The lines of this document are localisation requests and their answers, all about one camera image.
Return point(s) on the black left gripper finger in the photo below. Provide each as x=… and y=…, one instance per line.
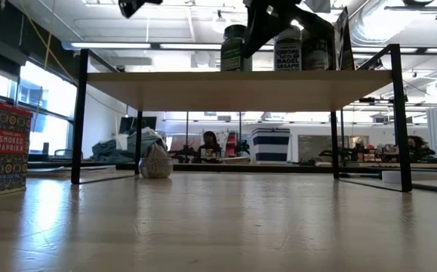
x=131, y=7

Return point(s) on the white blue striped box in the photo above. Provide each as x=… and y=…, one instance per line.
x=270, y=145

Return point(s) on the black camera on pole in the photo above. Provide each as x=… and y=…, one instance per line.
x=367, y=100

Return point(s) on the red cabinet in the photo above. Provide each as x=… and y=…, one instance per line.
x=232, y=143

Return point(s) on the black ceiling spotlight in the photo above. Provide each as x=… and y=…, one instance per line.
x=373, y=62

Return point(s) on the silver ventilation duct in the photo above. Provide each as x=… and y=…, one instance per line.
x=376, y=26

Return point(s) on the large room window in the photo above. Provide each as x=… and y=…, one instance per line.
x=44, y=113

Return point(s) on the black ceiling track fixture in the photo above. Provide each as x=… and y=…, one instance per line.
x=414, y=8

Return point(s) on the green oregano spice jar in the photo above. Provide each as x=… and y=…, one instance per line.
x=232, y=53

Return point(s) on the orange taco seasoning mix packet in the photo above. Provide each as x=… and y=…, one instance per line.
x=345, y=45

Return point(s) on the person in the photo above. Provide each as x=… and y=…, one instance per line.
x=209, y=145

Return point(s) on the red smoked paprika tin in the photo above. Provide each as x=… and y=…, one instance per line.
x=1, y=147

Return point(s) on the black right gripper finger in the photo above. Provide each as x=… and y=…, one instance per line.
x=257, y=34

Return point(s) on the long ceiling light strip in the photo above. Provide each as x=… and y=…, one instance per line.
x=108, y=45

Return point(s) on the patterned white cloth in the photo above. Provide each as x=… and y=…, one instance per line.
x=223, y=138

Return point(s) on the furikake seasoning glass jar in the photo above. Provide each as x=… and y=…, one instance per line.
x=316, y=56

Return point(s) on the round white pendant lamp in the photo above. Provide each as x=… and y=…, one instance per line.
x=220, y=24

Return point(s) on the dark background robot arms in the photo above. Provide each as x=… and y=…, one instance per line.
x=184, y=155

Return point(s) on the black metal wood-top shelf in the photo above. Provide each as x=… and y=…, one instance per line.
x=240, y=90

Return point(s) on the black background monitor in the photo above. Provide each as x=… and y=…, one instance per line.
x=127, y=124

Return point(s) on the grey wall panel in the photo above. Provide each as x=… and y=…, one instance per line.
x=314, y=147

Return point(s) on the pale cloth pile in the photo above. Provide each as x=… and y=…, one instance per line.
x=108, y=151

